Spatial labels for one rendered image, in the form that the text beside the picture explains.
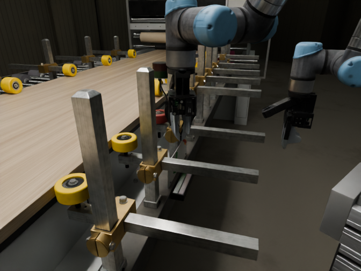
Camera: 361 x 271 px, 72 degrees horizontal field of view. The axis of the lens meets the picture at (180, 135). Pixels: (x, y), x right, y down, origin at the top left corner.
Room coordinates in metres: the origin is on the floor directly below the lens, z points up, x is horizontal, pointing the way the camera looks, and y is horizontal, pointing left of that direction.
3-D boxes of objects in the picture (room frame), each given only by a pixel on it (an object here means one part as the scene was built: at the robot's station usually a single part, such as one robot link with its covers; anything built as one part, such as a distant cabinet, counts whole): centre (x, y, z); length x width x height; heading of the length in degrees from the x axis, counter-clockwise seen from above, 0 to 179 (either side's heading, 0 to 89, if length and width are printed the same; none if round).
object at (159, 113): (0.95, 0.09, 0.85); 0.08 x 0.08 x 0.11
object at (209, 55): (1.61, -0.18, 0.91); 0.03 x 0.03 x 0.48; 74
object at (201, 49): (1.37, -0.11, 0.90); 0.03 x 0.03 x 0.48; 74
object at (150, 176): (0.67, 0.08, 0.83); 0.13 x 0.06 x 0.05; 164
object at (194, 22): (0.57, -0.07, 1.23); 0.11 x 0.11 x 0.08; 32
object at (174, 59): (0.65, 0.00, 1.15); 0.08 x 0.08 x 0.05
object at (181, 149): (0.85, 0.01, 0.75); 0.26 x 0.01 x 0.10; 164
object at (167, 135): (0.91, 0.02, 0.84); 0.13 x 0.06 x 0.05; 164
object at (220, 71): (1.63, -0.25, 0.95); 0.50 x 0.04 x 0.04; 74
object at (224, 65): (1.86, -0.38, 0.94); 0.36 x 0.03 x 0.03; 74
